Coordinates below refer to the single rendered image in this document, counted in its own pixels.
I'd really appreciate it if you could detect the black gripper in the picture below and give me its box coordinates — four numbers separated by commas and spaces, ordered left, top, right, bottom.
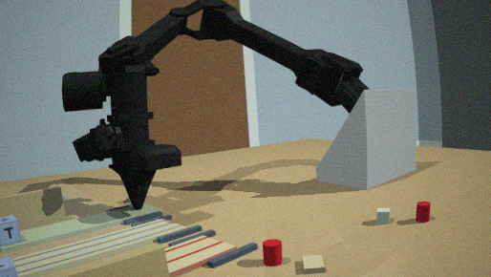
96, 106, 181, 210

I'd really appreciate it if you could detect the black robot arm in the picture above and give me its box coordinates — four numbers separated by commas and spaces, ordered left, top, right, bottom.
62, 0, 370, 161

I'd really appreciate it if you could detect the red cylinder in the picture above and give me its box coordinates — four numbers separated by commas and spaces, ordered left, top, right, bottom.
263, 240, 283, 266
416, 202, 430, 223

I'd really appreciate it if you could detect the pale beige cube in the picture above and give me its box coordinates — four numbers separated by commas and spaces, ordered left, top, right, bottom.
302, 255, 325, 274

